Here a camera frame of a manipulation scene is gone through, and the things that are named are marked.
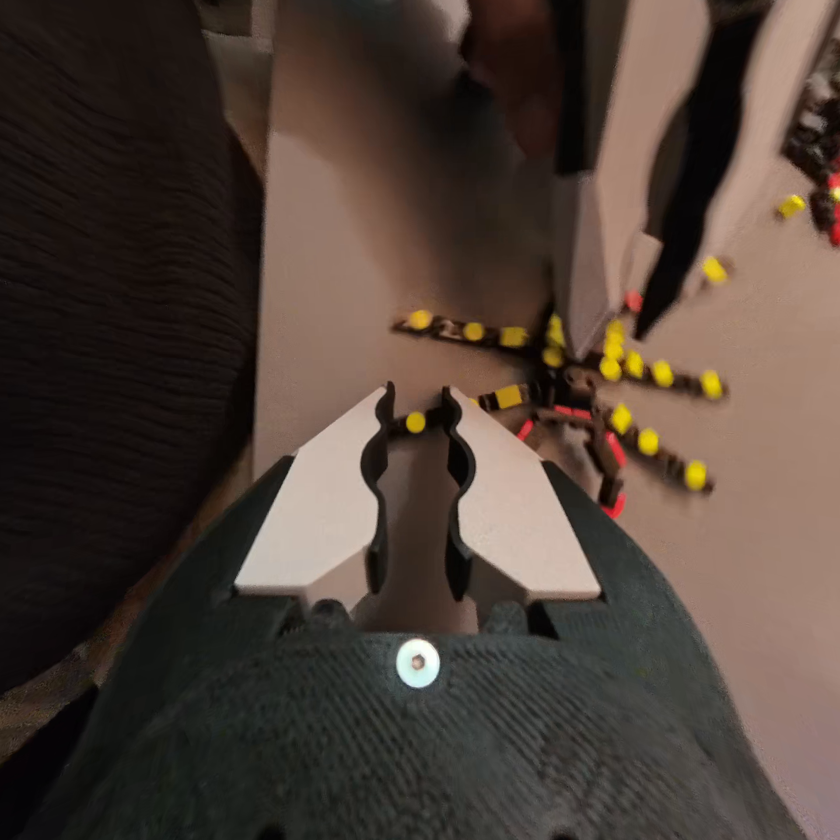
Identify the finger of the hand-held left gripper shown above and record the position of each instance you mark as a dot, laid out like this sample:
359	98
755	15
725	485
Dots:
617	131
774	79

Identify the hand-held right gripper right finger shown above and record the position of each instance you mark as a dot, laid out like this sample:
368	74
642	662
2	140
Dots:
525	525

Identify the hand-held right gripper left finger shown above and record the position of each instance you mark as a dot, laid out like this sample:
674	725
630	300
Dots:
315	518

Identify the black yellow red lego model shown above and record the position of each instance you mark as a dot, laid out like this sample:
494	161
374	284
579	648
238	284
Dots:
610	367

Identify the pile of loose lego pieces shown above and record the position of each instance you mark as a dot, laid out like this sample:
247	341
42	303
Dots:
814	144

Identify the person's black knit clothing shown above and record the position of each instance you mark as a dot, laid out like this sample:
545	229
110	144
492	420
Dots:
98	328

